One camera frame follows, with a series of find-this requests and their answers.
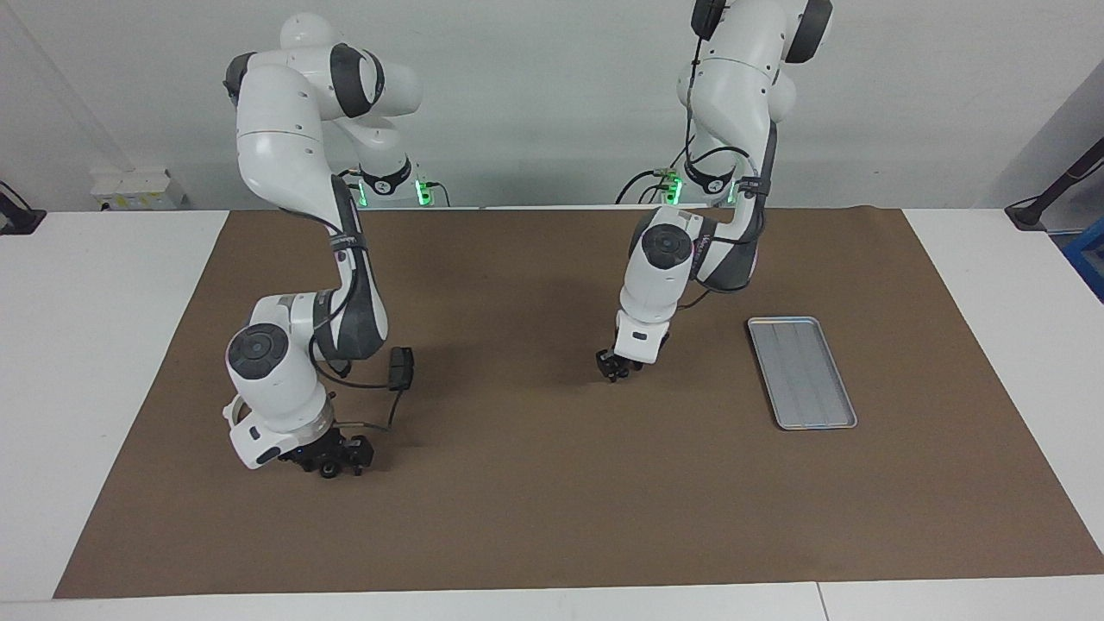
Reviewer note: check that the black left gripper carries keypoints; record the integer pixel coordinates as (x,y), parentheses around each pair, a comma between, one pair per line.
(625,360)

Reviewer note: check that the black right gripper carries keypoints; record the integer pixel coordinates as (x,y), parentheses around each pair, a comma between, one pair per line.
(315,450)

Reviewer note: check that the large black bearing gear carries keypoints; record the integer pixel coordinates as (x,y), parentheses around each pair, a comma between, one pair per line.
(330,470)

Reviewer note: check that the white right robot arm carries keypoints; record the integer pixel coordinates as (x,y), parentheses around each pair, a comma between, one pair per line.
(276,129)

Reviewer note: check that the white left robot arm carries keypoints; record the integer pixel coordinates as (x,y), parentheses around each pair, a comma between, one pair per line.
(733,78)

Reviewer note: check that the silver metal tray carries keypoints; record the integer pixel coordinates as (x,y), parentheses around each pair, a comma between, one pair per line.
(806,388)

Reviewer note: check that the rectangular grey brake pad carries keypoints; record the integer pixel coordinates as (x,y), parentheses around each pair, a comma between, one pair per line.
(402,371)

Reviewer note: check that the brown table mat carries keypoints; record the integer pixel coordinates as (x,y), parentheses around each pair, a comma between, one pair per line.
(552,500)

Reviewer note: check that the white box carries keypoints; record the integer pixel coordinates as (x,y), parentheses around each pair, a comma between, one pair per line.
(138,190)

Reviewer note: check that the blue crate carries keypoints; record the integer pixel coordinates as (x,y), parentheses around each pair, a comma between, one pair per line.
(1088,259)

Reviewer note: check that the white curved plastic bracket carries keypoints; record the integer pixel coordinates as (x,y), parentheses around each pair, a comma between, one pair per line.
(228,412)

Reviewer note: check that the black clamp mount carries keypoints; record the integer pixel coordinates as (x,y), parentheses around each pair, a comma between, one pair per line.
(21,220)

